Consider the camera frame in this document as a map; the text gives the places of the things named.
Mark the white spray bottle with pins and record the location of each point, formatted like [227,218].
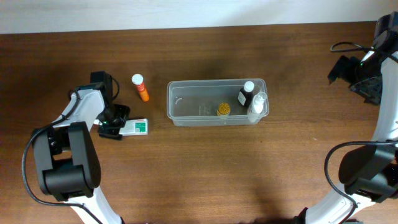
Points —
[256,107]

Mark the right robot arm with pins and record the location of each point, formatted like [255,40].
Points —
[363,173]

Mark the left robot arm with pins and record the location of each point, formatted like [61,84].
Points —
[66,161]

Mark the clear plastic container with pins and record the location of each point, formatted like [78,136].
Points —
[195,102]

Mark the orange tablet tube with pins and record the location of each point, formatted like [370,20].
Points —
[138,80]

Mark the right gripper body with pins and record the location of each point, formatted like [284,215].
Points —
[351,73]

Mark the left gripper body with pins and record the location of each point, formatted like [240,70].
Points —
[115,125]

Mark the small gold lid jar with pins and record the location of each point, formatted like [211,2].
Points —
[224,109]

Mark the white green medicine box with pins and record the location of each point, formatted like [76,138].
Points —
[135,127]

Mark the dark brown syrup bottle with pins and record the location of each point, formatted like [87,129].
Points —
[246,94]

